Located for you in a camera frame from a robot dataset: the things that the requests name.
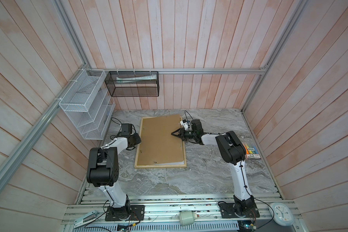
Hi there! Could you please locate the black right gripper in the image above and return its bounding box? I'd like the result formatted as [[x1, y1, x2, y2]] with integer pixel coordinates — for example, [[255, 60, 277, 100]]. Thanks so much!
[[171, 128, 196, 141]]

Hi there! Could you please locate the wooden backing board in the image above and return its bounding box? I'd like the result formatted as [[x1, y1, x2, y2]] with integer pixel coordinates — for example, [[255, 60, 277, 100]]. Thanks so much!
[[137, 113, 185, 166]]

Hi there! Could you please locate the light wooden picture frame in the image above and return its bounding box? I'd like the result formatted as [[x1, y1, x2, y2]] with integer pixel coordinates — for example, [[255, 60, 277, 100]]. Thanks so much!
[[134, 115, 188, 169]]

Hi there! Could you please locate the autumn forest photo print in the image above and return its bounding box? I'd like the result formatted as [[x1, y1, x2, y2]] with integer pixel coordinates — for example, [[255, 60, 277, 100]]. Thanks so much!
[[152, 161, 185, 165]]

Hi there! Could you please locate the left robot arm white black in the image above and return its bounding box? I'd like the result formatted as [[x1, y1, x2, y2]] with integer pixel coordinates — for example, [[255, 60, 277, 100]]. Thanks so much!
[[86, 123, 141, 208]]

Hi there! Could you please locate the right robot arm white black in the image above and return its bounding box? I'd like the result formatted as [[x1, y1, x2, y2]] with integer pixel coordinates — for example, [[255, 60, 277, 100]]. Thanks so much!
[[171, 119, 256, 213]]

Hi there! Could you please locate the paper in black basket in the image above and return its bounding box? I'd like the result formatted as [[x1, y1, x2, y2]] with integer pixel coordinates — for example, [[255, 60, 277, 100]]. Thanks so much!
[[116, 74, 158, 84]]

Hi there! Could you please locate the coloured marker pack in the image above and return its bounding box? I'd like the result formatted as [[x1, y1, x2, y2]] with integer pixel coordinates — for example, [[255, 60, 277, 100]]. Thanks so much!
[[243, 143, 261, 159]]

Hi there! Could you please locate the white cylindrical device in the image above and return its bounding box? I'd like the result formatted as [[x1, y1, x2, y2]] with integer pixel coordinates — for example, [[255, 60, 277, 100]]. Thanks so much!
[[179, 211, 198, 226]]

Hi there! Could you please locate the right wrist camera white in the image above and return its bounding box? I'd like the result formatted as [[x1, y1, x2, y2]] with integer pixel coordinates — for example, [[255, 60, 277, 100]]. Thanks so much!
[[180, 119, 191, 131]]

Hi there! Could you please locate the white wire mesh shelf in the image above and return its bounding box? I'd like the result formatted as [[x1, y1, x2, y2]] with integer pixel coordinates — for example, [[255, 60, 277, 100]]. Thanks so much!
[[59, 69, 115, 140]]

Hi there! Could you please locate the black wire mesh basket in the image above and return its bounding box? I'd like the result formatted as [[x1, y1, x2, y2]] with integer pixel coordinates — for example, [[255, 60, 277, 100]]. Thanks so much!
[[104, 71, 160, 97]]

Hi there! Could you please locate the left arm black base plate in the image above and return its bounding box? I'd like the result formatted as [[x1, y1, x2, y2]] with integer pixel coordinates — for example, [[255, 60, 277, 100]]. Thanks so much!
[[105, 205, 145, 221]]

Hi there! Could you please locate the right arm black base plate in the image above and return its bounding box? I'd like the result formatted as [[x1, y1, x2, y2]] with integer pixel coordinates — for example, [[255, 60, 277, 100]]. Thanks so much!
[[217, 201, 260, 218]]

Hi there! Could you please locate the white wall clock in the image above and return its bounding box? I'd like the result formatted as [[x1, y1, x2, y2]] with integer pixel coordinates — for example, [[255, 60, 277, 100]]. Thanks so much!
[[269, 203, 295, 227]]

